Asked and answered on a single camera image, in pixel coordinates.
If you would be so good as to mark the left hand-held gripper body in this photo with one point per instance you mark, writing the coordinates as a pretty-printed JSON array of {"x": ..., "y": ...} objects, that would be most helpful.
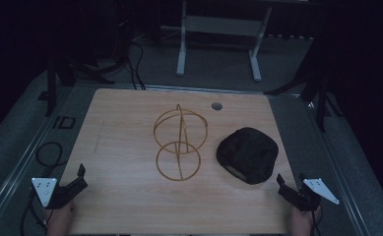
[{"x": 45, "y": 191}]

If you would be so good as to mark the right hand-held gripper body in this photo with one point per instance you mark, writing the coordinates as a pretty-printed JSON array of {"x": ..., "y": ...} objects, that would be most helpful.
[{"x": 310, "y": 193}]

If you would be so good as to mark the person's right hand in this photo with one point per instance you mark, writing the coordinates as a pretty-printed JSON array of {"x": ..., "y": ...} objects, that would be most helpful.
[{"x": 302, "y": 223}]

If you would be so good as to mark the person's left hand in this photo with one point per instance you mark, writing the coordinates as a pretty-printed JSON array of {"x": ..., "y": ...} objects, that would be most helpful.
[{"x": 60, "y": 221}]

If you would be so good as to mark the black cap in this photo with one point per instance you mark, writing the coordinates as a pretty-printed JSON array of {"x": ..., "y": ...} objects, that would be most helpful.
[{"x": 248, "y": 154}]

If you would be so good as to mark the black tripod stand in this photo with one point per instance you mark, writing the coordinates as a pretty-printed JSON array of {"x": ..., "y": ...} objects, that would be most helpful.
[
  {"x": 64, "y": 72},
  {"x": 317, "y": 82}
]

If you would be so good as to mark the grey round table grommet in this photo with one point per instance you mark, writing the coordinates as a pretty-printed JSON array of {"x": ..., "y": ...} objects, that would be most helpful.
[{"x": 216, "y": 106}]

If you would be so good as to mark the white metal desk frame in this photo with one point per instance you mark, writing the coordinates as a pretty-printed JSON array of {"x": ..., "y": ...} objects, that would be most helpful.
[{"x": 222, "y": 26}]

